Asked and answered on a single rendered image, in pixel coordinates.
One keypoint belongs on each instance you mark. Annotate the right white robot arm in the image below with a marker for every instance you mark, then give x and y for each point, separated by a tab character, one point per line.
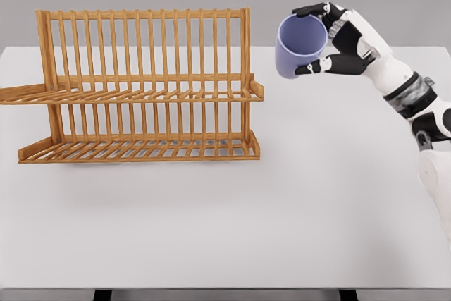
412	103

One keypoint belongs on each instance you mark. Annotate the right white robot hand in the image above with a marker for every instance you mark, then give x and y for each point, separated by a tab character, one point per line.
356	38

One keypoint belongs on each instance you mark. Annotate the lavender blue cup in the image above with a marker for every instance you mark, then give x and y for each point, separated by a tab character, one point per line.
299	45

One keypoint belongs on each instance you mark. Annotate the wooden two-tier dish rack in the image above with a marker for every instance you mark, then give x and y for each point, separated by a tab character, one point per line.
148	89

